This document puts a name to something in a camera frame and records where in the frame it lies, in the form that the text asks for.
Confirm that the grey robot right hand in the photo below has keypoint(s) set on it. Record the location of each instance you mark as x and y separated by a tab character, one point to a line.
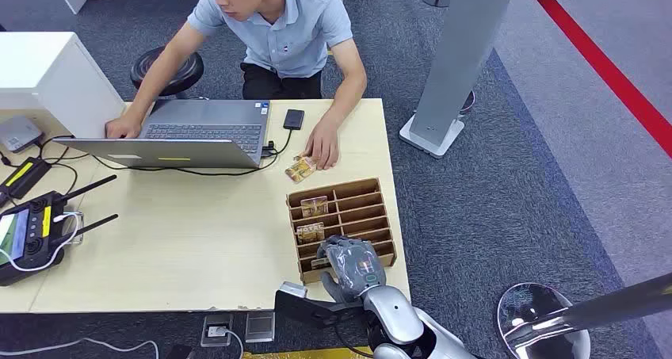
357	267

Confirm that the person's left hand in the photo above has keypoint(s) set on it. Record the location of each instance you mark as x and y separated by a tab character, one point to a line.
324	144

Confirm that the person's right hand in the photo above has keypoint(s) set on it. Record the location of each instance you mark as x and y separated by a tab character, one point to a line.
124	127

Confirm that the wooden card organizer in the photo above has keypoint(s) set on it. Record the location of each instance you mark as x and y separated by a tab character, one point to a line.
367	209

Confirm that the person's left forearm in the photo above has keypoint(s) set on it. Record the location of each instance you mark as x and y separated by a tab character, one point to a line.
346	97

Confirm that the person's right forearm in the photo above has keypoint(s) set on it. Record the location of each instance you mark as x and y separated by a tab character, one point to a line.
155	83

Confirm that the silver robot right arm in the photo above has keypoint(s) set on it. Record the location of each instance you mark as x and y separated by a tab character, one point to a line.
394	314

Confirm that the gold hotel lettered card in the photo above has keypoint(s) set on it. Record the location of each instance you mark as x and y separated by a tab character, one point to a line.
310	233

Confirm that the brown framed hotel card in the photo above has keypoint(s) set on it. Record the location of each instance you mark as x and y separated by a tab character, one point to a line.
314	206

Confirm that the person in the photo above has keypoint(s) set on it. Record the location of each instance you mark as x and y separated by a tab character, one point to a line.
294	31

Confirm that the black external drive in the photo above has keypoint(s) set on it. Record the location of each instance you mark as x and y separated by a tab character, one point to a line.
294	119

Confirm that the black round stool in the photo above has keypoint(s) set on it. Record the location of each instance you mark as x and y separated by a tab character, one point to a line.
181	73

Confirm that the grey open laptop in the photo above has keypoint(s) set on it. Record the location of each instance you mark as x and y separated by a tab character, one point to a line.
210	118

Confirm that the white box cabinet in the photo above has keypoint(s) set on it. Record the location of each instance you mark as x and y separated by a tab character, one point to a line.
47	78

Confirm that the yellow floor strip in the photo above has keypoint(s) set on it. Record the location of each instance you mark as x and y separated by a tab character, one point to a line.
304	353

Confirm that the small grey router box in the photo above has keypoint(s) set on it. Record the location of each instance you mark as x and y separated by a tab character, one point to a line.
18	133

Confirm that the black device with yellow label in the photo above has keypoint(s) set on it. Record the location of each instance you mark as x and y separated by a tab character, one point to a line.
23	177

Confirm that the grey floor cover plate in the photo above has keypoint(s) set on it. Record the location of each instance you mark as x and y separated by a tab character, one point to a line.
260	326

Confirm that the black remote controller with antennas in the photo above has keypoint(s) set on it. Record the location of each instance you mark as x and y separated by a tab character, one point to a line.
31	230

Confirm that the floor power socket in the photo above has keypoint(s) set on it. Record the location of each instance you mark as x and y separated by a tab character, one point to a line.
216	330

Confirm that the grey kiosk stand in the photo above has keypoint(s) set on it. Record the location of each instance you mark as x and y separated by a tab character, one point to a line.
457	57

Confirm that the chrome stanchion base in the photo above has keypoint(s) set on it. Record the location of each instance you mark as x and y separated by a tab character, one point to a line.
525	307

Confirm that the chrome stanchion pole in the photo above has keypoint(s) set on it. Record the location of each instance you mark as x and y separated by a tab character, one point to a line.
604	307

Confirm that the red barrier belt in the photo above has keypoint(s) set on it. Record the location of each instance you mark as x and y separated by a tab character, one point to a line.
604	68

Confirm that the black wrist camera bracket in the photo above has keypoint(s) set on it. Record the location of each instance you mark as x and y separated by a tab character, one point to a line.
310	309

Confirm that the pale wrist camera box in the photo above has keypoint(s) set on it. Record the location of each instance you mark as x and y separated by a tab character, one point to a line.
293	289

